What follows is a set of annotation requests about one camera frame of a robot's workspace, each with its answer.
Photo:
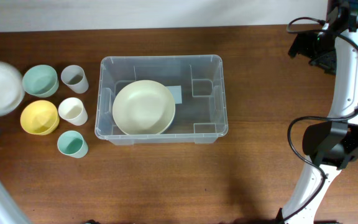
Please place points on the yellow bowl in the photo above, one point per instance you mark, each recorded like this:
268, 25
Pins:
40, 118

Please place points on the clear plastic storage container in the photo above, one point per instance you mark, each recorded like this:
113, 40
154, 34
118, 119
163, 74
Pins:
202, 116

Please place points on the grey cup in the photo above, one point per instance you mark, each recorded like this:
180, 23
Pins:
74, 77

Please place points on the beige plate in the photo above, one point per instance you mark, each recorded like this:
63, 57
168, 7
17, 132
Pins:
144, 107

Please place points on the white bowl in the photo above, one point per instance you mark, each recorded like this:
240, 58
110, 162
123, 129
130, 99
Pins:
11, 90

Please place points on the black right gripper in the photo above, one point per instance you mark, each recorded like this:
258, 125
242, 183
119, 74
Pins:
302, 43

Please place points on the green bowl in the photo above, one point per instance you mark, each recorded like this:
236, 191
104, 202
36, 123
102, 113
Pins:
41, 81

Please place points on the cream cup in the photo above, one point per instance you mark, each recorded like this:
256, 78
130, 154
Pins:
73, 110

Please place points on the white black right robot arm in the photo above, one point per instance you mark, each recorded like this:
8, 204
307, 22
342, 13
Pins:
331, 142

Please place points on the small green cup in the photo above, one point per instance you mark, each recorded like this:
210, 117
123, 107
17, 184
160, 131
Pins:
73, 144

